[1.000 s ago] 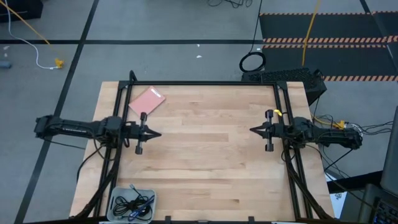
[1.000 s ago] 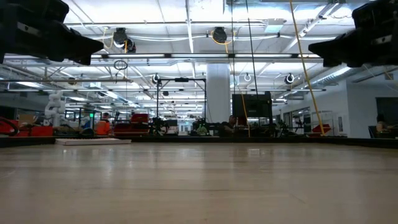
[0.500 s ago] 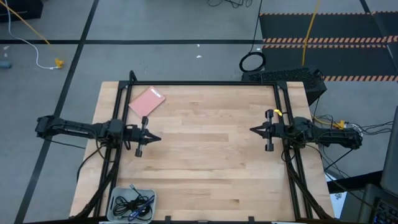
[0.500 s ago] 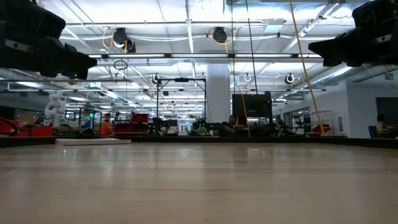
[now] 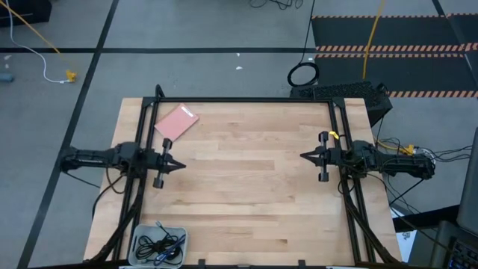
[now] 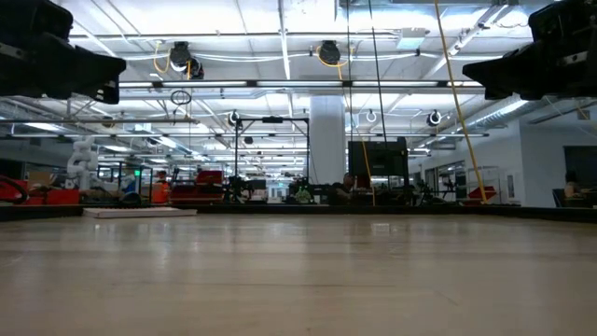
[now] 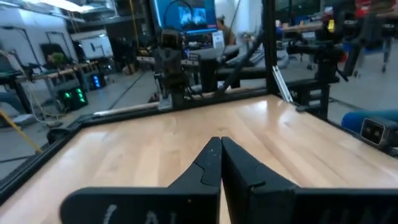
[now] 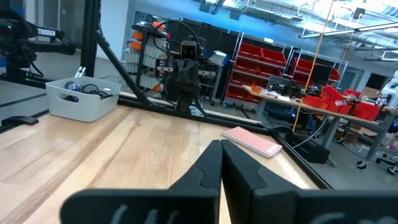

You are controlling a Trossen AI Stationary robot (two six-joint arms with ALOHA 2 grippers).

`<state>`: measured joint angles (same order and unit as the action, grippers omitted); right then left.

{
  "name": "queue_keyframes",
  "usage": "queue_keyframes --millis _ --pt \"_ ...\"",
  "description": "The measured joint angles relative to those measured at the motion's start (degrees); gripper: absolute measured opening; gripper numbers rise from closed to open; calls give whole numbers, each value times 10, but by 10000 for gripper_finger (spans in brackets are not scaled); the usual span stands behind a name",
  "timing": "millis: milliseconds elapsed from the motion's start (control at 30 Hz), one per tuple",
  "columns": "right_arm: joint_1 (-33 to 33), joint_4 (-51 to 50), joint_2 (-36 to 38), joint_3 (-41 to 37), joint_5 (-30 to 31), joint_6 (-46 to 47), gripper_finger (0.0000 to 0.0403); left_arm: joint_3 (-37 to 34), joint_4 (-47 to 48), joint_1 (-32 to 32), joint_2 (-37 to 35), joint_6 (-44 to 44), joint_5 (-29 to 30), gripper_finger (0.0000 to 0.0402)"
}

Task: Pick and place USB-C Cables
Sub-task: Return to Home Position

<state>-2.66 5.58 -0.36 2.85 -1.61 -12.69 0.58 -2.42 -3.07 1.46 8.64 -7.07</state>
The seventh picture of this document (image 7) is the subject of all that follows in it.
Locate table-level camera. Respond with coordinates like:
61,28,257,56
359,117,398,151

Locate computer tower with green lights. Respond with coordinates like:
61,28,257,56
58,86,89,112

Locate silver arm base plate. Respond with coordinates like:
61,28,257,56
157,93,173,111

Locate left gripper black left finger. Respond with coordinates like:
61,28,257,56
60,136,223,224

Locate yellow hanging cable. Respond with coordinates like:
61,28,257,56
0,106,44,155

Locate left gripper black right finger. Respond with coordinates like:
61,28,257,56
221,136,398,224

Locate white board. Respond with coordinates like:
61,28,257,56
80,35,114,60

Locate blue-lit monitor screen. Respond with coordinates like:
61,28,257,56
150,0,219,34

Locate person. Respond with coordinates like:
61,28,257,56
216,14,238,47

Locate long wooden workbench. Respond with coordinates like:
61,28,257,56
0,60,101,94

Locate blue padded cushion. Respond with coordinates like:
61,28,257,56
340,109,398,135

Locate black aluminium table frame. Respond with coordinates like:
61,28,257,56
0,0,398,206

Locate silver angle bracket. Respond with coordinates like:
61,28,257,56
271,65,294,104

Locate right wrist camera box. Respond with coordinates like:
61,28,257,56
159,29,183,49

